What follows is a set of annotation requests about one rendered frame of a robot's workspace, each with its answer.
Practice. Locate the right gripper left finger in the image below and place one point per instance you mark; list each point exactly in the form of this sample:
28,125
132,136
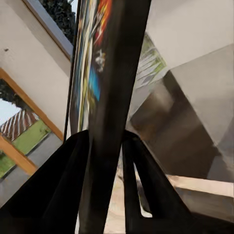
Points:
48,202

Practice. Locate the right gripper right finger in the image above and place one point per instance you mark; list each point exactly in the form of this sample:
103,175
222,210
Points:
170,214

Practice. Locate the poster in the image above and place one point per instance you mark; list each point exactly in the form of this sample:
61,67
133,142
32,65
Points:
107,45

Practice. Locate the door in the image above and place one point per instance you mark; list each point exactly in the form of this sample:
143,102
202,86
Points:
27,137

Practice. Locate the fixed window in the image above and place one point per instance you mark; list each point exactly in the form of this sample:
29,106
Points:
58,19

